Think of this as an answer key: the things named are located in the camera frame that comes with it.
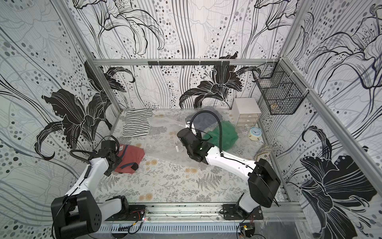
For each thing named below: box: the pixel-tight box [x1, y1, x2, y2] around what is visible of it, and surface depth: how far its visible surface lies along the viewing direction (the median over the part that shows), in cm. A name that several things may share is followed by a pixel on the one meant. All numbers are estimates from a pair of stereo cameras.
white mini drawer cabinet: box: [231, 97, 262, 127], surface depth 106 cm
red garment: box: [113, 143, 146, 175], surface depth 92 cm
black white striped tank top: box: [122, 108, 153, 137], surface depth 113 cm
